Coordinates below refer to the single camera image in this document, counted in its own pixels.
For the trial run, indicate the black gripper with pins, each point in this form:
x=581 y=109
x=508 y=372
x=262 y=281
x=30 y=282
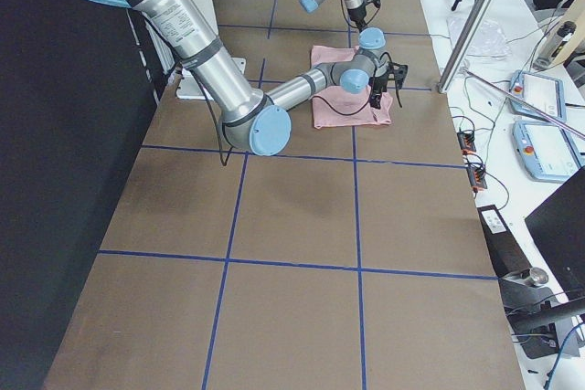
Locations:
x=356 y=13
x=378 y=82

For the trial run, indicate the pink Snoopy t-shirt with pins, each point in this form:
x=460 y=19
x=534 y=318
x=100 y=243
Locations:
x=335 y=107

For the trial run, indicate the upper orange black connector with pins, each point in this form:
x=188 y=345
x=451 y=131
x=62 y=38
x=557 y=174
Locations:
x=466 y=141

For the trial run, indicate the orange black connector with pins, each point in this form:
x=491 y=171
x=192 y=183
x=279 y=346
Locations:
x=476 y=175
x=466 y=141

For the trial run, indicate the clear plastic bag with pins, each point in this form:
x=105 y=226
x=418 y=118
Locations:
x=489 y=41

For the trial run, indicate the lower orange black connector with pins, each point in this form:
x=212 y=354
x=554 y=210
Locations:
x=476 y=175

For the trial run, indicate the long metal rod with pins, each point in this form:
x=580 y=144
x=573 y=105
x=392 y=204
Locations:
x=523 y=107

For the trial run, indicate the upper teach pendant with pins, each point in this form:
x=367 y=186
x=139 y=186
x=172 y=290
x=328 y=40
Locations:
x=542 y=92

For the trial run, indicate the teach pendant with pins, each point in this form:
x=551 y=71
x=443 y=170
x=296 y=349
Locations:
x=548 y=153
x=542 y=92

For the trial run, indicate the lower teach pendant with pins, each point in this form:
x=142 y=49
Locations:
x=548 y=153

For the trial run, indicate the black box with label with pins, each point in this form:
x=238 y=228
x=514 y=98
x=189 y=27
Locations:
x=505 y=253

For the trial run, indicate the black monitor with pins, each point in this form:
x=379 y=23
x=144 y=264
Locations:
x=557 y=228

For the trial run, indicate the silver knob black stand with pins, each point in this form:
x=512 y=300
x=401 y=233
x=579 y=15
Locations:
x=540 y=322

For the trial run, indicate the aluminium frame post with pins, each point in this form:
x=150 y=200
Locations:
x=455 y=62

